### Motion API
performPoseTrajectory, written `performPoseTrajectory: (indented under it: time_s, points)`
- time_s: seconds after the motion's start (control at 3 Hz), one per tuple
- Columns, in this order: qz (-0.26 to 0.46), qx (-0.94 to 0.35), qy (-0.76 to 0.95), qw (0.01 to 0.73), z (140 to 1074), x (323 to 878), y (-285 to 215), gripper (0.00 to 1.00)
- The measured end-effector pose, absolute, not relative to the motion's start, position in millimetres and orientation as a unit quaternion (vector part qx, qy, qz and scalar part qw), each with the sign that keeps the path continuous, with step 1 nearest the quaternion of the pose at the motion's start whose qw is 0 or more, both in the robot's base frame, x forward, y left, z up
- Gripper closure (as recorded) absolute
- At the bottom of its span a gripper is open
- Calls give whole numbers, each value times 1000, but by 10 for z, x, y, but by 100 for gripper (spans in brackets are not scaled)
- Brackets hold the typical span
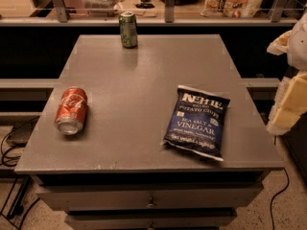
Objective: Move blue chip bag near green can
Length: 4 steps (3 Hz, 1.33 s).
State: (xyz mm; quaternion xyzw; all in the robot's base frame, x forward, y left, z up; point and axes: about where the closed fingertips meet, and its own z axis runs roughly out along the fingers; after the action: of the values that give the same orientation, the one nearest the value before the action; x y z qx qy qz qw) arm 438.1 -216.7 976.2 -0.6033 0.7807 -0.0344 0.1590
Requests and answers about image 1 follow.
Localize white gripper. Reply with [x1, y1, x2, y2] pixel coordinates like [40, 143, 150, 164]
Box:
[267, 13, 307, 135]

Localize blue kettle chip bag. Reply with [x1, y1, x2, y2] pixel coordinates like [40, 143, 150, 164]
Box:
[163, 85, 230, 161]

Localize colourful snack bag on shelf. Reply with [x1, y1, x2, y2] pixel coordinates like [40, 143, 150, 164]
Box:
[201, 0, 263, 18]

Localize green soda can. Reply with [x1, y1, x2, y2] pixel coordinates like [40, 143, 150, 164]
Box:
[119, 11, 137, 48]

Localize red coca-cola can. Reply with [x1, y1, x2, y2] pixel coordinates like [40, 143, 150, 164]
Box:
[55, 86, 87, 135]

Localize drawer knob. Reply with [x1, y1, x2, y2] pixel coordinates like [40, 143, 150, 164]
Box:
[147, 202, 155, 209]

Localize clear plastic container on shelf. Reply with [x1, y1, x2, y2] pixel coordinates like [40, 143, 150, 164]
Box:
[83, 0, 120, 16]

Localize grey drawer cabinet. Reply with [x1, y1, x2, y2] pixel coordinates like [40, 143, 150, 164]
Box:
[15, 34, 283, 230]

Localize black power adapter box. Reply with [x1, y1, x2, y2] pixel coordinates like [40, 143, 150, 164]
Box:
[6, 123, 34, 146]

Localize black cable on floor right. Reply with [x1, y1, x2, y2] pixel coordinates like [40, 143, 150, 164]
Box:
[269, 135, 291, 230]

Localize black cables on floor left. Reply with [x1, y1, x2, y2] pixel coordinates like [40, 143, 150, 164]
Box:
[0, 117, 42, 230]

